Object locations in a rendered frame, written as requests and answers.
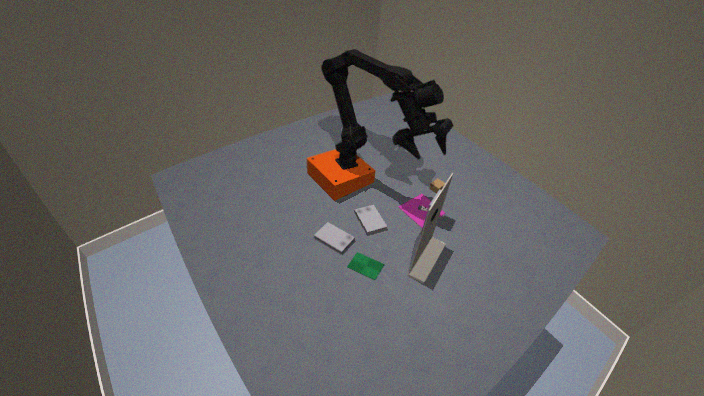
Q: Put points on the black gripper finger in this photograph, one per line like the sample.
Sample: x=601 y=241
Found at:
x=441 y=140
x=410 y=146

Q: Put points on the green flat rectangle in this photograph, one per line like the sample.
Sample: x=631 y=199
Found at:
x=365 y=265

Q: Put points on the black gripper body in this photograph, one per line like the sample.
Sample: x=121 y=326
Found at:
x=418 y=125

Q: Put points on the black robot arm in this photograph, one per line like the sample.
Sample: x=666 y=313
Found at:
x=354 y=136

